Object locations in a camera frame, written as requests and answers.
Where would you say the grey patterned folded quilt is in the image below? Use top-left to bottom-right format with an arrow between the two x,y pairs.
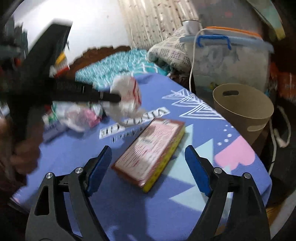
147,27 -> 191,73

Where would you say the beige patterned curtain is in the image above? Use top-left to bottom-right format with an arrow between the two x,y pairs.
118,0 -> 198,50

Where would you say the clear plastic bag with trash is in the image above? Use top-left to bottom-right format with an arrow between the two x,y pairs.
43,101 -> 103,133

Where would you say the white red plastic bag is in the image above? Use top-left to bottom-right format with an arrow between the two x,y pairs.
102,75 -> 145,127

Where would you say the teal patterned bedspread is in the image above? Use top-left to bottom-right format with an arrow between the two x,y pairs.
75,49 -> 169,89

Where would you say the left hand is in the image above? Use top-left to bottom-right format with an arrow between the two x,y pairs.
1,118 -> 44,175

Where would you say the yellow red medicine box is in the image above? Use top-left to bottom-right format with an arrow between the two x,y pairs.
111,118 -> 185,193

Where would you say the carved wooden headboard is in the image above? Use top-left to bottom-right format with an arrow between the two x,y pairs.
64,46 -> 131,80

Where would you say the brown cardboard trash bin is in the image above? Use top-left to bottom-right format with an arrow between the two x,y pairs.
213,83 -> 274,145

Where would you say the clear bin with blue handle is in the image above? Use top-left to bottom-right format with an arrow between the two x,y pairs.
180,28 -> 274,92

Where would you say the purple printed blanket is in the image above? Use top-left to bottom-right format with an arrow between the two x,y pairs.
15,74 -> 271,240

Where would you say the yellow red wall calendar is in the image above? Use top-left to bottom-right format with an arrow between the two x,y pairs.
49,52 -> 70,78

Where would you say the white cable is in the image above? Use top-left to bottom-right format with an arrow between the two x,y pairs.
188,27 -> 210,92

